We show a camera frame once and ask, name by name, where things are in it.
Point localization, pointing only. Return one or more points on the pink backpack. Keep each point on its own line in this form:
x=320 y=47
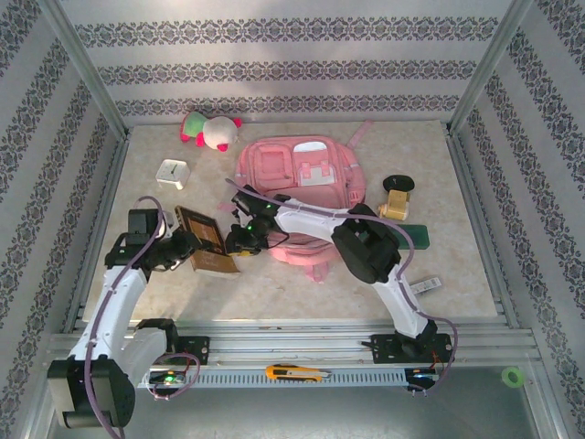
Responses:
x=274 y=160

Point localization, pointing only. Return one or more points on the small silver tube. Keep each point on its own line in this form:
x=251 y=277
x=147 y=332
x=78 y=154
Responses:
x=425 y=284

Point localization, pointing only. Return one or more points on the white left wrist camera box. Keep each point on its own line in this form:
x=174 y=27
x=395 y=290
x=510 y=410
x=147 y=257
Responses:
x=168 y=226

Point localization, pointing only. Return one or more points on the wooden toy with black wheel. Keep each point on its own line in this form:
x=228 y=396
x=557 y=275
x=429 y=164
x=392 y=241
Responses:
x=397 y=203

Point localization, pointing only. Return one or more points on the yellow utility knife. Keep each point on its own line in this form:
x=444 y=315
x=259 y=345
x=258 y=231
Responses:
x=283 y=371

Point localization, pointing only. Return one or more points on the brown hardcover book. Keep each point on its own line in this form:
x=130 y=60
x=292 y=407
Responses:
x=205 y=228

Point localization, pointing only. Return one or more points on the small circuit board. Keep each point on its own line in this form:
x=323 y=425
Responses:
x=166 y=378
x=422 y=376

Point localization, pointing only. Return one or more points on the dark green pencil case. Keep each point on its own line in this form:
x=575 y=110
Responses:
x=418 y=238

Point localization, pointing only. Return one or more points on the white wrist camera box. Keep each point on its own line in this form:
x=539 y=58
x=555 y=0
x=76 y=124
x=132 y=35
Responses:
x=244 y=199
x=168 y=226

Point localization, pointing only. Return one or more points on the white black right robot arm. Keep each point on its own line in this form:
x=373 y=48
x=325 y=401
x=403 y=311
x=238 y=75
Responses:
x=311 y=219

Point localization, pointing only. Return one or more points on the white green pink plush toy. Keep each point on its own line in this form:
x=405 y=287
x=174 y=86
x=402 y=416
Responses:
x=219 y=132

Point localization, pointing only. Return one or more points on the white square alarm clock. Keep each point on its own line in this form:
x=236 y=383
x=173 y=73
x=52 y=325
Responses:
x=173 y=174

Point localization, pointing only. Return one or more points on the aluminium mounting rail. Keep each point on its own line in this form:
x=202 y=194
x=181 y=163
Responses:
x=283 y=347

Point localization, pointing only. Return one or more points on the aluminium frame post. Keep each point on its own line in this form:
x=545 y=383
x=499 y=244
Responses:
x=493 y=59
x=82 y=64

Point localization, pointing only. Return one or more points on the aluminium side rail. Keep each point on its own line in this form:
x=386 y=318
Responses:
x=473 y=206
x=104 y=206

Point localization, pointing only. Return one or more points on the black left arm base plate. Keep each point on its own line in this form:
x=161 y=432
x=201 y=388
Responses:
x=196 y=350

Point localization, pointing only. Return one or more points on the green tape roll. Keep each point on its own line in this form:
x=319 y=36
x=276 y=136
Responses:
x=506 y=377

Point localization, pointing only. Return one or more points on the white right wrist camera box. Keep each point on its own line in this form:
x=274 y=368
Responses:
x=244 y=199

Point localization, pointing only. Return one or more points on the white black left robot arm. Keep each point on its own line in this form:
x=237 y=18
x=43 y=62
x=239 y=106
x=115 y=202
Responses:
x=119 y=297

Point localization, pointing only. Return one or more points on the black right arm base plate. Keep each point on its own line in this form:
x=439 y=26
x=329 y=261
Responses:
x=384 y=350

